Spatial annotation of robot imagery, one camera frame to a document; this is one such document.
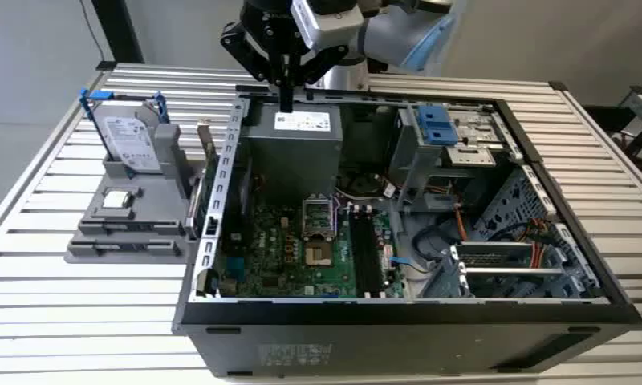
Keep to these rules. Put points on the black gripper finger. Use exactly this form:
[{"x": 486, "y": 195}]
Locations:
[
  {"x": 251, "y": 52},
  {"x": 321, "y": 66}
]

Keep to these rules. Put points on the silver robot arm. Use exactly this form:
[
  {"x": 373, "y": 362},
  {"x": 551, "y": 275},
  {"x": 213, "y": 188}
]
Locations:
[{"x": 385, "y": 34}]

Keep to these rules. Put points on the RAM slot with white latches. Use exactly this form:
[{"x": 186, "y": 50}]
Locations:
[
  {"x": 376, "y": 252},
  {"x": 362, "y": 252}
]

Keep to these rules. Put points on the grey power supply unit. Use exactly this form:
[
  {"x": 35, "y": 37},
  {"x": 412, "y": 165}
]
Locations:
[{"x": 294, "y": 160}]

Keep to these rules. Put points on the blue plastic drive latch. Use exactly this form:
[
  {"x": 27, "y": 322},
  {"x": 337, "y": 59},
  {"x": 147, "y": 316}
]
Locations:
[{"x": 433, "y": 124}]

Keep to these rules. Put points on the black table corner cap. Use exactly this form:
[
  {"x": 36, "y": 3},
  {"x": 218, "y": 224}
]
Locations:
[
  {"x": 557, "y": 86},
  {"x": 107, "y": 65}
]

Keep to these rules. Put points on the black round cooling fan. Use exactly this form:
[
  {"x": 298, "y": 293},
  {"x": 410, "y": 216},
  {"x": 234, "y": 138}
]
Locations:
[{"x": 365, "y": 184}]

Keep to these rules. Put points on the hard disk in blue carrier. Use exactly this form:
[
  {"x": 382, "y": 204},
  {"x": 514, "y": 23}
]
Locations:
[{"x": 126, "y": 140}]

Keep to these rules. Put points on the silver optical drive bay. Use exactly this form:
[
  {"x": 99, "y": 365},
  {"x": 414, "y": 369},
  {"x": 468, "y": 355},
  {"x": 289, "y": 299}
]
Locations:
[{"x": 470, "y": 156}]

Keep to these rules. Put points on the metal locking lever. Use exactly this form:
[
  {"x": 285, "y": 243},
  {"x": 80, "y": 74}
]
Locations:
[{"x": 335, "y": 220}]

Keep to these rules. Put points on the grey parts rack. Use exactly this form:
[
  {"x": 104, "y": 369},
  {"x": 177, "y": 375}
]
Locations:
[{"x": 155, "y": 196}]

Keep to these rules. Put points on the silver CPU chip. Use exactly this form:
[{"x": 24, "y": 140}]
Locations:
[{"x": 116, "y": 200}]

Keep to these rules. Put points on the CPU socket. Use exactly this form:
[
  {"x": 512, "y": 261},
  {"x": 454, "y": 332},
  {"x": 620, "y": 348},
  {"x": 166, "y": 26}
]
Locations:
[{"x": 319, "y": 253}]

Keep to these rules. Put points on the green motherboard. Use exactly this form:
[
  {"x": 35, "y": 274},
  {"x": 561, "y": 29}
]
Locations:
[{"x": 331, "y": 276}]

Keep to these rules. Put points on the blue expansion slot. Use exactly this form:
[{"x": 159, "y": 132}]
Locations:
[{"x": 235, "y": 268}]

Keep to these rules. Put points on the black square chipset chip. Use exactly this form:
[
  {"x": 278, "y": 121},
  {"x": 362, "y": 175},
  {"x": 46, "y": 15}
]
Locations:
[{"x": 270, "y": 281}]

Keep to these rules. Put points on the silver disk bay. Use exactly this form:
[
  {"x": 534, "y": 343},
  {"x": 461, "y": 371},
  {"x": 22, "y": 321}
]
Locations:
[{"x": 509, "y": 270}]

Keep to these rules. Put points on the black open PC case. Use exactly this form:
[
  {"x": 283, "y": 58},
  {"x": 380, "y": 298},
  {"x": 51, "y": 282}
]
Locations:
[{"x": 406, "y": 349}]

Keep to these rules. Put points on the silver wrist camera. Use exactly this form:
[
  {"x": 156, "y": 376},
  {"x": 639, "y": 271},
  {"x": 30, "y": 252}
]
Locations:
[{"x": 326, "y": 24}]

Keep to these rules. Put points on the black upright post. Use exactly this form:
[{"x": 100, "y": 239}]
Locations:
[{"x": 120, "y": 32}]

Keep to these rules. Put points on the graphics card with metal bracket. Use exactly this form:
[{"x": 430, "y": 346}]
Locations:
[{"x": 197, "y": 208}]

